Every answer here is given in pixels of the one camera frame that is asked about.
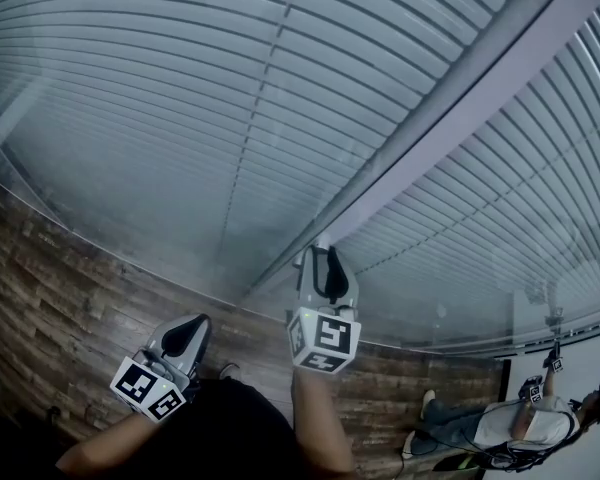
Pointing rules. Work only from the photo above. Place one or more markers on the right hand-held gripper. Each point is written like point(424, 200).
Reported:
point(325, 335)

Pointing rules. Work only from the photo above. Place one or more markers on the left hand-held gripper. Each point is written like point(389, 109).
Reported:
point(140, 385)

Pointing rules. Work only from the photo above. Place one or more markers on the white blinds control knob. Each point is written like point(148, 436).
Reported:
point(322, 241)

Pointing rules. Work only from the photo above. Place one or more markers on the grey window blinds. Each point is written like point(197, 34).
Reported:
point(505, 193)
point(145, 98)

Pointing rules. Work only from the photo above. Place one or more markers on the person's left forearm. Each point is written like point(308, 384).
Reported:
point(100, 440)

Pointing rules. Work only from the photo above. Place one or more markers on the person's right forearm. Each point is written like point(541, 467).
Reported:
point(320, 418)

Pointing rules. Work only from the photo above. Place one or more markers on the person's light shoe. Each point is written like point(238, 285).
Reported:
point(228, 370)

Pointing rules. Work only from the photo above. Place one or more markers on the person's black clothing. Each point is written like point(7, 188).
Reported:
point(220, 433)

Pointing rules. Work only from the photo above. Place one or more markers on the black narrow panel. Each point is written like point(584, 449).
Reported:
point(505, 380)

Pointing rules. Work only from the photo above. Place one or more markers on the grey window frame post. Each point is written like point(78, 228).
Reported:
point(430, 113)

